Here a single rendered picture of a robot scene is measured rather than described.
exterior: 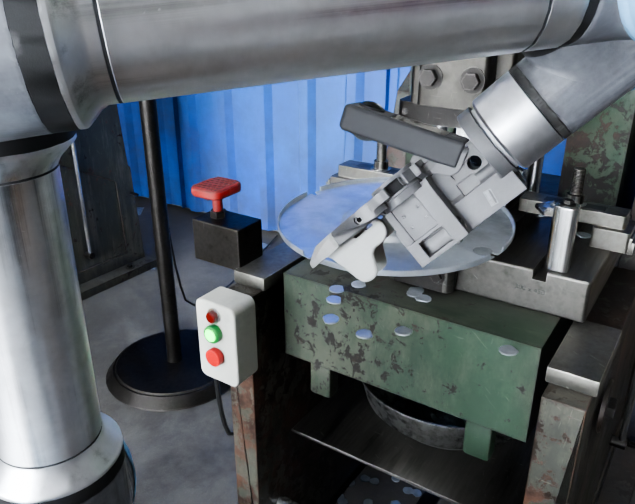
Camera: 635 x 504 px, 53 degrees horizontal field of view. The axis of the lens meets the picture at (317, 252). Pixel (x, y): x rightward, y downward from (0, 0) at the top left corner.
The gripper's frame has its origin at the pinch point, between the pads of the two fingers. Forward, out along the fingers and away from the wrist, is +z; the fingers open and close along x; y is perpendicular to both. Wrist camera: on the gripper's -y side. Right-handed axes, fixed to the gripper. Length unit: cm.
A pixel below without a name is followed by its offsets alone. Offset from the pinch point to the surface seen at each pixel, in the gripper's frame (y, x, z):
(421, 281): 11.9, 29.4, 3.0
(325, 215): -3.4, 17.7, 3.7
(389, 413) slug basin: 28, 37, 24
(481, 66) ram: -6.0, 30.1, -21.4
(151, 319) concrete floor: -21, 113, 112
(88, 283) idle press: -47, 123, 132
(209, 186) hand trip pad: -19.2, 29.2, 20.2
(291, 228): -4.6, 12.8, 6.3
